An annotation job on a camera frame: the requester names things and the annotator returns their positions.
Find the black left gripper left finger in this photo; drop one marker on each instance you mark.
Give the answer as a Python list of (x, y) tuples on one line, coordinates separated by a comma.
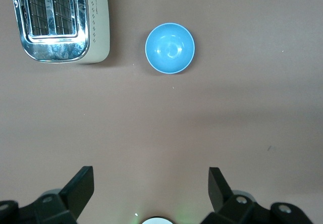
[(73, 196)]

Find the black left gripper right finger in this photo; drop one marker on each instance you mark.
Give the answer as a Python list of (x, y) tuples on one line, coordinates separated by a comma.
[(227, 203)]

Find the blue bowl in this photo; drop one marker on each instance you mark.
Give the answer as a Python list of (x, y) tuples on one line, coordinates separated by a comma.
[(169, 48)]

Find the cream and chrome toaster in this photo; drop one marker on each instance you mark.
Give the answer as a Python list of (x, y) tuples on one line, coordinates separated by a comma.
[(60, 22)]

